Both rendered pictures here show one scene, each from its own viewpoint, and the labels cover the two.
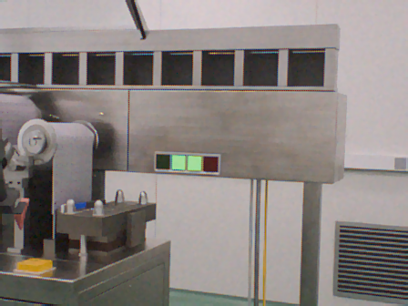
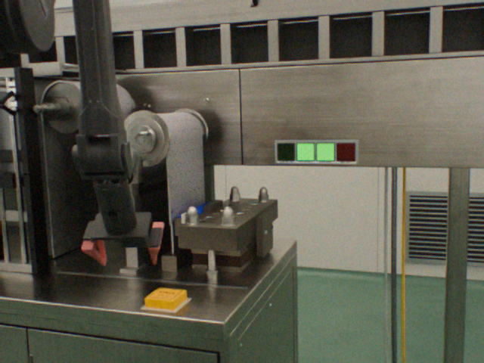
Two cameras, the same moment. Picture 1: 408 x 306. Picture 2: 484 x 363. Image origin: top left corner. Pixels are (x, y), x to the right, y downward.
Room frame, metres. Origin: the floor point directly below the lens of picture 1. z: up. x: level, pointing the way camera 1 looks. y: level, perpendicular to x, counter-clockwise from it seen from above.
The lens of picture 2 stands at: (0.61, 0.31, 1.34)
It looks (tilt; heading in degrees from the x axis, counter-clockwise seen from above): 8 degrees down; 359
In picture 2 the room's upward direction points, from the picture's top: 2 degrees counter-clockwise
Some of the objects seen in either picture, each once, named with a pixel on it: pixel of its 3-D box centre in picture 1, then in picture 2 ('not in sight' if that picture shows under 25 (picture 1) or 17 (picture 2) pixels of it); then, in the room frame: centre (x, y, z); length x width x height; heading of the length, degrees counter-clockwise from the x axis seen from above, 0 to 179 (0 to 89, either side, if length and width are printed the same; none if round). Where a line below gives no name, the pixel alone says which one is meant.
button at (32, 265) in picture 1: (35, 265); (165, 299); (1.73, 0.45, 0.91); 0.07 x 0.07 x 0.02; 70
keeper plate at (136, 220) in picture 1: (137, 228); (265, 233); (2.08, 0.21, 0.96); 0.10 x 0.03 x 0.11; 160
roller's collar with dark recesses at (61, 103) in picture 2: not in sight; (57, 108); (2.07, 0.77, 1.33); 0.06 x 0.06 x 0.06; 70
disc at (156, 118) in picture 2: (37, 141); (144, 138); (2.00, 0.52, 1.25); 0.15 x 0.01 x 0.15; 70
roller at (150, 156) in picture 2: (58, 141); (166, 135); (2.12, 0.48, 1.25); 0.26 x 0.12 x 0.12; 160
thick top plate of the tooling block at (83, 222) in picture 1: (110, 216); (233, 221); (2.10, 0.30, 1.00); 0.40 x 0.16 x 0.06; 160
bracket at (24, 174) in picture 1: (20, 203); (130, 215); (1.98, 0.57, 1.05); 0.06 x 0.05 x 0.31; 160
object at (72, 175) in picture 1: (73, 182); (187, 184); (2.10, 0.43, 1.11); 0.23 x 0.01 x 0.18; 160
